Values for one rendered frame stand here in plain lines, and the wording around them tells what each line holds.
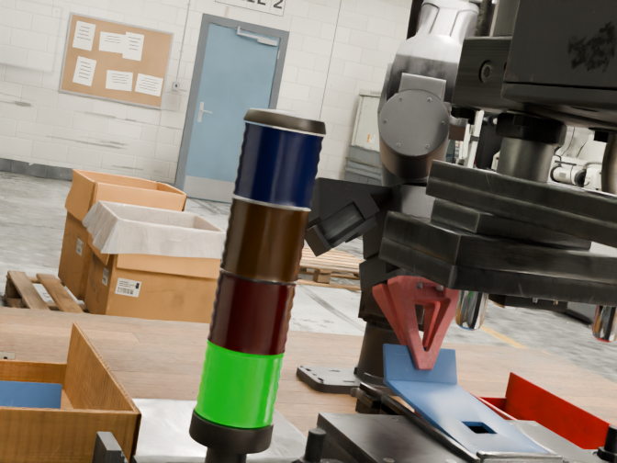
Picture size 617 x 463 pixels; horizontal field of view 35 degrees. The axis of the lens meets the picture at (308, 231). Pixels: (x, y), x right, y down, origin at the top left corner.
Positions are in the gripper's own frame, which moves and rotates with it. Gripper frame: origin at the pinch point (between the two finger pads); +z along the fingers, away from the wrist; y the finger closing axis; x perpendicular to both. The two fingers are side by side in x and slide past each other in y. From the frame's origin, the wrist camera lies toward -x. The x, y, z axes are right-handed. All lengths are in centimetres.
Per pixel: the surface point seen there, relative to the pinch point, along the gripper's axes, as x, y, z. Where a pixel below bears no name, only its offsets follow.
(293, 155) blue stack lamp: -26.7, 31.8, -3.6
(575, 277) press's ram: 0.8, 18.5, -3.2
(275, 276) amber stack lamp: -26.5, 29.4, 1.4
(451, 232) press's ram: -9.0, 18.3, -5.4
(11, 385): -30.8, -15.9, 1.5
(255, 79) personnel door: 375, -930, -486
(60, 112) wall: 152, -977, -423
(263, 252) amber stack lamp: -27.2, 29.7, 0.4
